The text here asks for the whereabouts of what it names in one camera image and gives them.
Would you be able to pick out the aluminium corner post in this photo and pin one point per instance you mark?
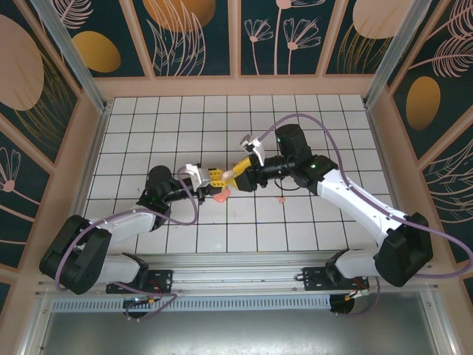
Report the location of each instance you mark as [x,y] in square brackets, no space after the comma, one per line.
[70,48]
[400,48]

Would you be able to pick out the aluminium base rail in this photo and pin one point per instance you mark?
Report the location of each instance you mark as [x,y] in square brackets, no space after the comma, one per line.
[236,273]

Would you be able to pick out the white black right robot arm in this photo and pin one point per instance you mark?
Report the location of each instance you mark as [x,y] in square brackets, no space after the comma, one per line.
[354,199]

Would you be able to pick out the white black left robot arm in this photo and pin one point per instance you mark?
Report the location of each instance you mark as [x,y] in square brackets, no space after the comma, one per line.
[122,225]

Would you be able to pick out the pink toy piece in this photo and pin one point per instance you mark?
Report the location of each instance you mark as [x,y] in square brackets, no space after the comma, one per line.
[229,176]

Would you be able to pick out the grey metal sheet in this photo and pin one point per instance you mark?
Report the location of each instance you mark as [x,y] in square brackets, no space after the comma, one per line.
[236,333]

